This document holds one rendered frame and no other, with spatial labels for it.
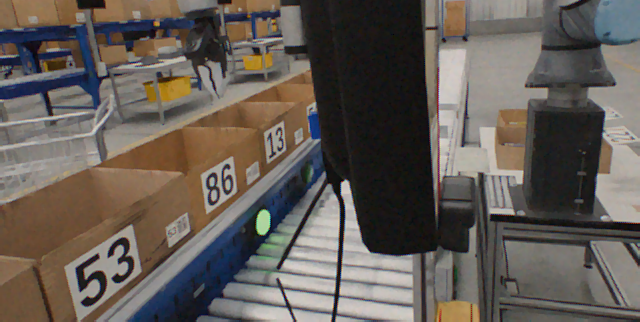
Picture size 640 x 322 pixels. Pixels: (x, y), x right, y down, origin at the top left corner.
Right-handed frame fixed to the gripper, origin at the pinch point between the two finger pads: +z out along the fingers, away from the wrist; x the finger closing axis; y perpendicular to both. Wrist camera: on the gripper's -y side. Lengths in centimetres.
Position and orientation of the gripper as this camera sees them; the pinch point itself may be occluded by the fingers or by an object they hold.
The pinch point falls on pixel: (217, 94)
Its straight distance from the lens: 117.1
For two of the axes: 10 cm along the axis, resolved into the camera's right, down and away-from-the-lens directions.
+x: -9.6, 1.2, 2.6
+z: 1.9, 9.4, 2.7
